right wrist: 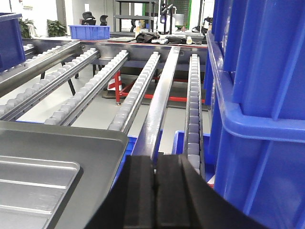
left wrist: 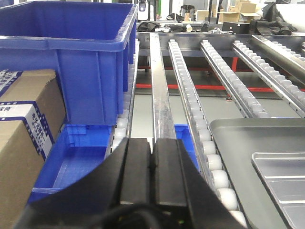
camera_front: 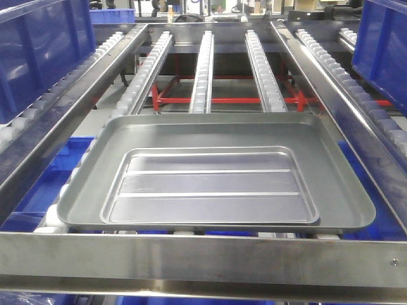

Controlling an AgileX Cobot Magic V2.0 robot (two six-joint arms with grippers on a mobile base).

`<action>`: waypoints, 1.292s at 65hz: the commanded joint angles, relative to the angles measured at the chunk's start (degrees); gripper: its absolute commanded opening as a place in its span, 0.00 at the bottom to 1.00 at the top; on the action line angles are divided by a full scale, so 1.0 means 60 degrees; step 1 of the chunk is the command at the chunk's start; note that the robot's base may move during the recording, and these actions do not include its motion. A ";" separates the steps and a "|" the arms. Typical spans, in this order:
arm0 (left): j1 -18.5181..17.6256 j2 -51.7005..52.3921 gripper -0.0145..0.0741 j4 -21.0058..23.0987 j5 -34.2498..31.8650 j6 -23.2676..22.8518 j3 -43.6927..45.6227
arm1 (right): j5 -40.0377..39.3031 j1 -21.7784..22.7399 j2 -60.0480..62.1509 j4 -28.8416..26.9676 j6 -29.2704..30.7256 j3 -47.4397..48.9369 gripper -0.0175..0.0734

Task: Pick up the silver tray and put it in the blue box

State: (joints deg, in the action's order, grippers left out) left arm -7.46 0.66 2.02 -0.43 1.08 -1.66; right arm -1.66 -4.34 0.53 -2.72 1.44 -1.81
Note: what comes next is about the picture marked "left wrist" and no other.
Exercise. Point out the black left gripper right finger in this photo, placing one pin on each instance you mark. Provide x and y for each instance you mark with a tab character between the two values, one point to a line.
181	190

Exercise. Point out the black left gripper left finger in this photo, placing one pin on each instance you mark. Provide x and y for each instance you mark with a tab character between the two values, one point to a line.
114	195

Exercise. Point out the silver metal tray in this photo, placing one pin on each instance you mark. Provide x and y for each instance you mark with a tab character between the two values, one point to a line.
283	175

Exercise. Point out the brown cardboard box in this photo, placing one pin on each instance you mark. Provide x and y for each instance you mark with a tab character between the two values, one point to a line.
31	114

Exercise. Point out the open cardboard box background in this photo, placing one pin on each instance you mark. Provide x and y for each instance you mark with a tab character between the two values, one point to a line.
242	11

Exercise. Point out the lower blue plastic bin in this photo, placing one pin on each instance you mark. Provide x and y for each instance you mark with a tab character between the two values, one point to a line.
78	151

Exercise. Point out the white roller track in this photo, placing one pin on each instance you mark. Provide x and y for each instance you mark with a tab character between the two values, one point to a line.
247	104
283	87
208	162
294	64

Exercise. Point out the large blue plastic bin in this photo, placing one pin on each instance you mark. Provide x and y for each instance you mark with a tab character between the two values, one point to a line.
89	45

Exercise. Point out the black equipment case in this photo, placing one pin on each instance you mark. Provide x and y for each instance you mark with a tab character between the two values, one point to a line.
236	27

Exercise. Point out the flat steel guide rail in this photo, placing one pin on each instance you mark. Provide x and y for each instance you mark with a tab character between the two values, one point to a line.
163	124

